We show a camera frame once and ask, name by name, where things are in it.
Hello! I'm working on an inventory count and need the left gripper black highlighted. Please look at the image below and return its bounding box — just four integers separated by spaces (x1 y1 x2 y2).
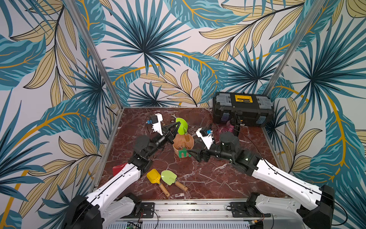
147 120 181 157

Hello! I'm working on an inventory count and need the bright green toy trowel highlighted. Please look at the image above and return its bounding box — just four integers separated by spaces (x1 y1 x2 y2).
175 118 190 144

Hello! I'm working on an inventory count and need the terracotta plastic flower pot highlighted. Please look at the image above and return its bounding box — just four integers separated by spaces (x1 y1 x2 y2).
173 134 194 156

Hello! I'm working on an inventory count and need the green toy rake wooden handle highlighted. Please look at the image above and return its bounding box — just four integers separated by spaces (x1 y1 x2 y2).
178 148 191 158

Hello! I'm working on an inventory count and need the light green toy spade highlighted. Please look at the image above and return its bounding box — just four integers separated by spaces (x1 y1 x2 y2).
161 170 188 192

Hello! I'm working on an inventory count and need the pink spray bottle black nozzle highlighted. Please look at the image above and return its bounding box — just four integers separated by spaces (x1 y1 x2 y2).
220 111 243 136

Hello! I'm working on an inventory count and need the yellow toy shovel wooden handle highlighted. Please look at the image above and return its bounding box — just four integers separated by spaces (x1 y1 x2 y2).
146 169 170 198

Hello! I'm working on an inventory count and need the red toy shovel wooden handle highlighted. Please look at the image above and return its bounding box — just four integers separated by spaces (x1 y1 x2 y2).
112 163 127 176

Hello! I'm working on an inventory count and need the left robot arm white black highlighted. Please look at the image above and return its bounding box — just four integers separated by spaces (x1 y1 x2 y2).
61 122 181 229

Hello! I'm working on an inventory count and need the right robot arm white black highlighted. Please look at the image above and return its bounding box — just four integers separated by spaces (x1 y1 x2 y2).
188 132 337 229

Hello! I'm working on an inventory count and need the black yellow plastic toolbox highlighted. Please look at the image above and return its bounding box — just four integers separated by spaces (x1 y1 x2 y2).
213 92 274 127

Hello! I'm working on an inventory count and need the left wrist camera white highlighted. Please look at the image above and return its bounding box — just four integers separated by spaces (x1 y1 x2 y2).
146 113 163 135

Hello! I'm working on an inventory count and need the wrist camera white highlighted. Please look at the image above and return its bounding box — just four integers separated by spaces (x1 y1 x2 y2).
146 113 163 135
196 127 214 149

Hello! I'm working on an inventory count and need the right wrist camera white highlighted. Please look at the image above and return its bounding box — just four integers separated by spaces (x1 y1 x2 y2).
196 127 214 149

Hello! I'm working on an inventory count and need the aluminium front rail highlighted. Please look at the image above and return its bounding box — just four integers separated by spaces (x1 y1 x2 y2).
67 198 315 229

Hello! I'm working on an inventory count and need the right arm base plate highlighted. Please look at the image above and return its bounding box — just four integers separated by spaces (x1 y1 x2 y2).
226 202 271 219

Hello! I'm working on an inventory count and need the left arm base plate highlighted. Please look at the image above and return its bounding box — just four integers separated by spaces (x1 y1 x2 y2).
123 202 155 219

